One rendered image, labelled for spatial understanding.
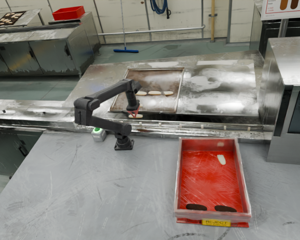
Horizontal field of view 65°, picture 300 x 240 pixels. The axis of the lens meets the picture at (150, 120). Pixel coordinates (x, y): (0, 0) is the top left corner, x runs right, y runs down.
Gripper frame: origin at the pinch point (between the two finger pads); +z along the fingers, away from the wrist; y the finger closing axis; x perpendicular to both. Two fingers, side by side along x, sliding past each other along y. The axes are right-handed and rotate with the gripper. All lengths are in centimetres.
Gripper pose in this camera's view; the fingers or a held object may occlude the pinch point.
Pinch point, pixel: (135, 115)
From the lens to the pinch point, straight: 159.3
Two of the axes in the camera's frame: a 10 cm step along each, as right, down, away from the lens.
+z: 1.5, 7.7, 6.2
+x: -9.6, -0.4, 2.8
